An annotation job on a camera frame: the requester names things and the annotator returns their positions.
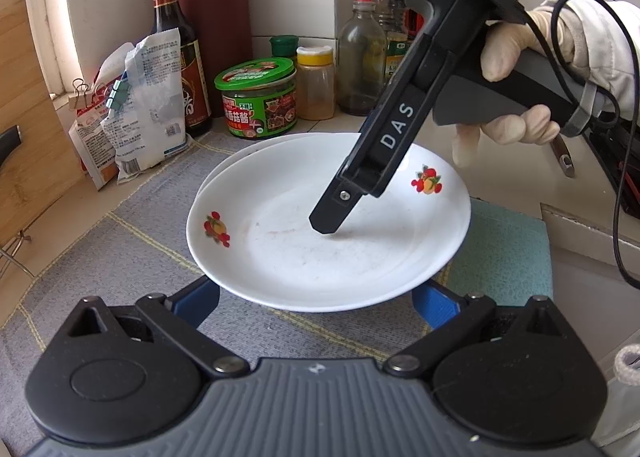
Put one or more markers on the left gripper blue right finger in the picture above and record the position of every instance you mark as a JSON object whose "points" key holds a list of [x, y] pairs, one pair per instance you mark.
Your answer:
{"points": [[436, 304]]}

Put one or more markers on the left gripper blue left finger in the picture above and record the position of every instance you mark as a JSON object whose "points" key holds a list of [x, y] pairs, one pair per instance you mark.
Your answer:
{"points": [[195, 302]]}

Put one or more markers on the large white fruit-pattern plate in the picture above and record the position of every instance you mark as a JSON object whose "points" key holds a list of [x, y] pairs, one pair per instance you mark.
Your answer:
{"points": [[275, 224]]}

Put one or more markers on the right gloved hand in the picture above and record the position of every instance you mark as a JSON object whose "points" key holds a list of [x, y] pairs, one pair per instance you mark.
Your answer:
{"points": [[575, 64]]}

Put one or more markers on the grey teal checked cloth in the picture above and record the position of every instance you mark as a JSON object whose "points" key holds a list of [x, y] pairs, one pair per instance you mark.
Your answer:
{"points": [[141, 247]]}

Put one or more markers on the clear oil bottle red cap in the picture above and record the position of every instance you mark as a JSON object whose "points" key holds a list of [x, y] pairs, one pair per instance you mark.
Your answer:
{"points": [[360, 66]]}

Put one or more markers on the yellow-lid spice jar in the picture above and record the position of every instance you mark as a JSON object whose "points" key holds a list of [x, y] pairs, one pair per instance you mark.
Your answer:
{"points": [[315, 83]]}

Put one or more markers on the green-cap small jar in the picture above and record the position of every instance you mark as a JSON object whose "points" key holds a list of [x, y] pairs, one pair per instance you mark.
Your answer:
{"points": [[284, 46]]}

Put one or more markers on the white plastic food bag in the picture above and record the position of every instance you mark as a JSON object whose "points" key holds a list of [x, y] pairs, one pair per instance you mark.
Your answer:
{"points": [[132, 118]]}

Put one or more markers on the bamboo cutting board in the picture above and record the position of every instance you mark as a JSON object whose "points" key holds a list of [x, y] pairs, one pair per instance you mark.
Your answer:
{"points": [[45, 165]]}

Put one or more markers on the green-lid sauce jar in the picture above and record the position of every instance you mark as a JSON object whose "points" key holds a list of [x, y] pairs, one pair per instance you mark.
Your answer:
{"points": [[259, 97]]}

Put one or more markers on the dark red knife block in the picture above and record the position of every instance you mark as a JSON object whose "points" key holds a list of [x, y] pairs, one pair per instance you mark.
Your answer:
{"points": [[223, 30]]}

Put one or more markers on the dark soy sauce bottle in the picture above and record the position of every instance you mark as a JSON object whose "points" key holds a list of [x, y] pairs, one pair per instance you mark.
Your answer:
{"points": [[197, 115]]}

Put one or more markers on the metal wire rack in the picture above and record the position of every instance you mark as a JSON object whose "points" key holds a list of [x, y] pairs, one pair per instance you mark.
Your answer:
{"points": [[9, 253]]}

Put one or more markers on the black-handled santoku knife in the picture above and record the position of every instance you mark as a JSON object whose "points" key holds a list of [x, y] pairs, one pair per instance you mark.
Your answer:
{"points": [[9, 141]]}

